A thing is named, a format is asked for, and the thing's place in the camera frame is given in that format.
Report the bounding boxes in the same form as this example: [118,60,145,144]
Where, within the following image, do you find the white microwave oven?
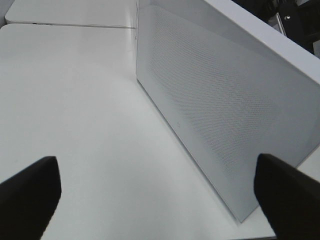
[206,0,320,83]

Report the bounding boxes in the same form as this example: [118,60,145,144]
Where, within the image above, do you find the white microwave door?
[136,0,320,222]

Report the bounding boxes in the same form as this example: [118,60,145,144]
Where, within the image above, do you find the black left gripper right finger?
[253,153,320,240]

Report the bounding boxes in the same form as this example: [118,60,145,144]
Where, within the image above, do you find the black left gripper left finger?
[0,156,62,240]

